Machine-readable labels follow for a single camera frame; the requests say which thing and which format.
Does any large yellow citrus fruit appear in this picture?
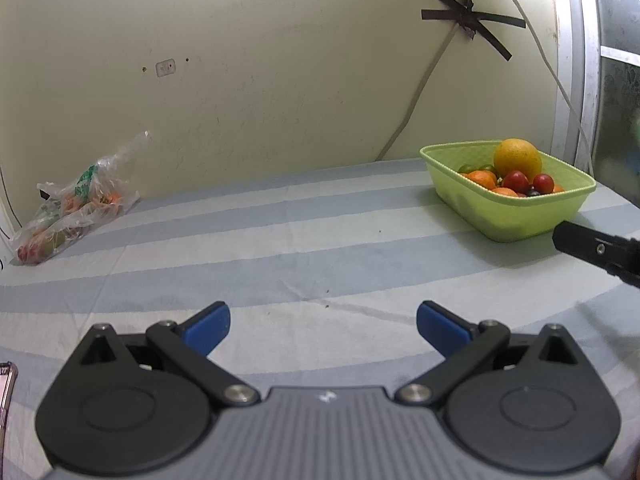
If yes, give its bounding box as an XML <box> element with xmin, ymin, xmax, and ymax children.
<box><xmin>494</xmin><ymin>139</ymin><xmax>542</xmax><ymax>180</ymax></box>

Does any plastic bag with fruits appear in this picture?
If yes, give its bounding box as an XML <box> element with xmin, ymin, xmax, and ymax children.
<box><xmin>10</xmin><ymin>131</ymin><xmax>150</xmax><ymax>266</ymax></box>

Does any red cherry tomato lower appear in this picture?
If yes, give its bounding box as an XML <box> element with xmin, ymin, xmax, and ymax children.
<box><xmin>533</xmin><ymin>174</ymin><xmax>555</xmax><ymax>194</ymax></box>

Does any red cherry tomato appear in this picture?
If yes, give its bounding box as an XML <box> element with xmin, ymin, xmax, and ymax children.
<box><xmin>502</xmin><ymin>170</ymin><xmax>530</xmax><ymax>194</ymax></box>
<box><xmin>533</xmin><ymin>174</ymin><xmax>555</xmax><ymax>194</ymax></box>

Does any light green plastic basket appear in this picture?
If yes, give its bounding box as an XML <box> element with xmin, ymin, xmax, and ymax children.
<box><xmin>420</xmin><ymin>140</ymin><xmax>597</xmax><ymax>242</ymax></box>

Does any red cherry tomato upper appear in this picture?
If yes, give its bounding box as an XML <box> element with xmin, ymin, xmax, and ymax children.
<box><xmin>502</xmin><ymin>170</ymin><xmax>530</xmax><ymax>194</ymax></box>

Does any orange tangerine at back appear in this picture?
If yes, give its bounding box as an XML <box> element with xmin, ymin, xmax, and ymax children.
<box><xmin>491</xmin><ymin>186</ymin><xmax>520</xmax><ymax>198</ymax></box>

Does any large orange tangerine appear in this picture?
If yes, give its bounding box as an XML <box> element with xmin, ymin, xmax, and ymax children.
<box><xmin>466</xmin><ymin>170</ymin><xmax>498</xmax><ymax>191</ymax></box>

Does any green round fruit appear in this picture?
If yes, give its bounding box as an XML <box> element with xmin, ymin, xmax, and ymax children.
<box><xmin>458</xmin><ymin>165</ymin><xmax>477</xmax><ymax>174</ymax></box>

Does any black tape cross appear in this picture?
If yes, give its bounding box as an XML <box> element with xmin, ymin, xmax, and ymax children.
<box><xmin>421</xmin><ymin>0</ymin><xmax>526</xmax><ymax>61</ymax></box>

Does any white hanging cable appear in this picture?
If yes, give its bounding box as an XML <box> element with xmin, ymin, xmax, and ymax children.
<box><xmin>491</xmin><ymin>0</ymin><xmax>597</xmax><ymax>176</ymax></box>

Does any window frame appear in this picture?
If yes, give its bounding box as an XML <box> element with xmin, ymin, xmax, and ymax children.
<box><xmin>551</xmin><ymin>0</ymin><xmax>639</xmax><ymax>179</ymax></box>

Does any grey wall cable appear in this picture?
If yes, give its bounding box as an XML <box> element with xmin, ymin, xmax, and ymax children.
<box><xmin>374</xmin><ymin>22</ymin><xmax>464</xmax><ymax>162</ymax></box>

